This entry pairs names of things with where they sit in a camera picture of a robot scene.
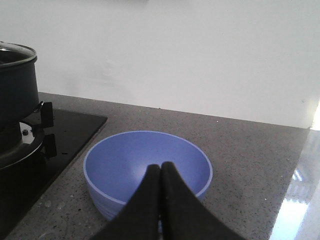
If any black glass gas stove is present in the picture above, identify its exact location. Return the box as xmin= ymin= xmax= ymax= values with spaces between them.
xmin=0 ymin=109 xmax=107 ymax=240

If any right gas burner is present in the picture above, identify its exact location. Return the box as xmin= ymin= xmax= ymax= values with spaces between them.
xmin=0 ymin=121 xmax=45 ymax=169

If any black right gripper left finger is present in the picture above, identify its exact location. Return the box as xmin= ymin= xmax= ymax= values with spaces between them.
xmin=91 ymin=164 xmax=161 ymax=240

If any blue plastic bowl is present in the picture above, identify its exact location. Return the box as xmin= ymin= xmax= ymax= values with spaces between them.
xmin=83 ymin=130 xmax=213 ymax=220

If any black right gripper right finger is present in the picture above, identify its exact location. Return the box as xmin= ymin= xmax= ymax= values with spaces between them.
xmin=161 ymin=161 xmax=244 ymax=240

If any dark blue cooking pot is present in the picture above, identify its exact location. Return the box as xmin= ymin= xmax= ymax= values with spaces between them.
xmin=0 ymin=41 xmax=39 ymax=127

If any black right pot support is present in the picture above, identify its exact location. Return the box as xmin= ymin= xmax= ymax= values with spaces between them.
xmin=20 ymin=101 xmax=54 ymax=129

